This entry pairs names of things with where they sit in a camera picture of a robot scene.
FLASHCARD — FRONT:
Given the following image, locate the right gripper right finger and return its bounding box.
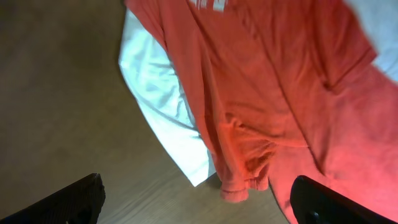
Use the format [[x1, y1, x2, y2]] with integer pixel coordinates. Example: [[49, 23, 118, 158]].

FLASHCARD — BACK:
[[290, 175, 396, 224]]

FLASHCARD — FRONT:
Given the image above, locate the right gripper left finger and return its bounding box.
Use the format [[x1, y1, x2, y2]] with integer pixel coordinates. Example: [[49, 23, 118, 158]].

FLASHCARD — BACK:
[[1, 173, 106, 224]]

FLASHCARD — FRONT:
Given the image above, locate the white t-shirt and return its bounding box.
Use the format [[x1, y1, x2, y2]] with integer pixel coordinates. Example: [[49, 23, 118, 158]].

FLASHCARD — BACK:
[[119, 11, 215, 187]]

